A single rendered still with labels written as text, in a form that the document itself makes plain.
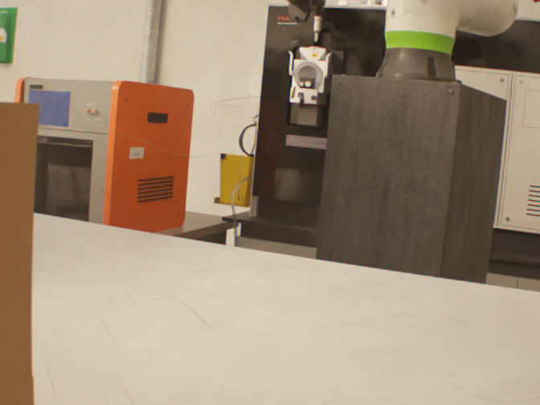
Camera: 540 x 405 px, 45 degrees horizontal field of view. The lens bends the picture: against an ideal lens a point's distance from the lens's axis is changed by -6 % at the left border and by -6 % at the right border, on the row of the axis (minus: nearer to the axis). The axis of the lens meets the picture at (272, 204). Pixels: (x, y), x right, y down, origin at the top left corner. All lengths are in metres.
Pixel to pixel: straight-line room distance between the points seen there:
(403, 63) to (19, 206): 1.05
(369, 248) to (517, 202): 0.95
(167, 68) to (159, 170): 1.77
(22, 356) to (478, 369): 0.35
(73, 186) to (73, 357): 1.45
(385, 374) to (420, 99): 0.75
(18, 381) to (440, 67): 1.08
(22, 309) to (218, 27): 3.42
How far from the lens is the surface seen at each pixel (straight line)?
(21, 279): 0.22
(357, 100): 1.21
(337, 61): 2.19
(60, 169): 1.91
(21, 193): 0.22
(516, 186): 2.08
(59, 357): 0.46
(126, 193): 1.86
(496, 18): 1.35
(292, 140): 2.20
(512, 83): 2.09
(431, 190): 1.15
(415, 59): 1.22
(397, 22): 1.24
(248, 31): 3.54
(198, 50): 3.65
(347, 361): 0.49
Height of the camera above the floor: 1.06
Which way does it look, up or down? 7 degrees down
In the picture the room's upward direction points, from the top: 5 degrees clockwise
